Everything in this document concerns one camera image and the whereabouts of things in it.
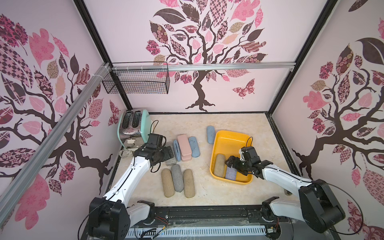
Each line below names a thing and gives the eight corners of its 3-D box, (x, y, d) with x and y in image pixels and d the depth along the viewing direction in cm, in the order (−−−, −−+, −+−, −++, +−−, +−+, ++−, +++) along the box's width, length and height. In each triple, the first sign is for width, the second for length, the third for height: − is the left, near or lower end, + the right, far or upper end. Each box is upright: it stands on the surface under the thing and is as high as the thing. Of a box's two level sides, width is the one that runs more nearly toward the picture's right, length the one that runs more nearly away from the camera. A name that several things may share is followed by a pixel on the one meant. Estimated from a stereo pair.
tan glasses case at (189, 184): (185, 198, 81) (184, 197, 78) (182, 172, 91) (182, 169, 88) (195, 197, 82) (195, 195, 79) (192, 171, 91) (192, 168, 89)
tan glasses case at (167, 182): (165, 198, 81) (164, 196, 78) (161, 172, 91) (160, 169, 88) (175, 195, 82) (175, 193, 79) (170, 169, 92) (169, 167, 89)
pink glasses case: (182, 162, 95) (181, 158, 90) (177, 140, 106) (176, 135, 102) (193, 159, 96) (193, 155, 92) (186, 138, 108) (186, 133, 103)
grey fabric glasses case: (175, 193, 82) (175, 191, 80) (170, 168, 92) (170, 165, 89) (186, 190, 83) (185, 188, 81) (180, 165, 93) (179, 163, 91)
